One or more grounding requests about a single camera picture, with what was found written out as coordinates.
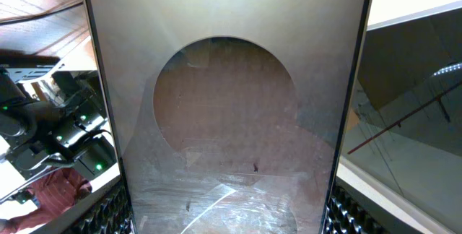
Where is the person in red shirt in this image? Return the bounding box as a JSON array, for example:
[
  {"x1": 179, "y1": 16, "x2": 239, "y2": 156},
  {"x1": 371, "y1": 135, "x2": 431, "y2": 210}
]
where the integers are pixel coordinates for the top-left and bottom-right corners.
[{"x1": 1, "y1": 168, "x2": 92, "y2": 234}]

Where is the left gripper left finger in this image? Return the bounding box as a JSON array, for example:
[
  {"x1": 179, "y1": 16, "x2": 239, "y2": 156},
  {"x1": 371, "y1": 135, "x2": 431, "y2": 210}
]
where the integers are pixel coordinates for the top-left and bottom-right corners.
[{"x1": 70, "y1": 181, "x2": 133, "y2": 234}]

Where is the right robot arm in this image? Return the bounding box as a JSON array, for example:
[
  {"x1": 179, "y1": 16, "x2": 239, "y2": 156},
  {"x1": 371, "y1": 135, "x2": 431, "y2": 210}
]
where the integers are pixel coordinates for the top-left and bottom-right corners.
[{"x1": 1, "y1": 55, "x2": 117, "y2": 180}]

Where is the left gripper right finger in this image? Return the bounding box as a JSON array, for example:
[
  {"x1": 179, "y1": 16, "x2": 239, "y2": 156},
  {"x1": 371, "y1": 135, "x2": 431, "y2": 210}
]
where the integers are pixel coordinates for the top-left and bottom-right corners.
[{"x1": 321, "y1": 185, "x2": 389, "y2": 234}]

